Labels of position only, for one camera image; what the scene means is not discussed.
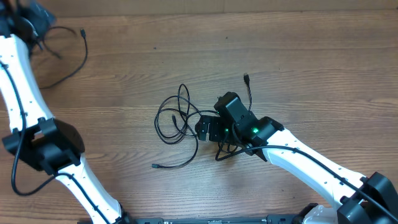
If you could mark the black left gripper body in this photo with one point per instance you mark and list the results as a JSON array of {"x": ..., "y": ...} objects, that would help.
[{"x": 29, "y": 20}]

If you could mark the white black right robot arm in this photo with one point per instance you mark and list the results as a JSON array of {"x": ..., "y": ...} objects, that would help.
[{"x": 352, "y": 197}]

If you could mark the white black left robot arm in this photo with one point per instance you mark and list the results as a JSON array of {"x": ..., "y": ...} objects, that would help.
[{"x": 37, "y": 137}]

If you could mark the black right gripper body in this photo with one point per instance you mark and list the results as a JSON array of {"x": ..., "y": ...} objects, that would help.
[{"x": 221, "y": 132}]

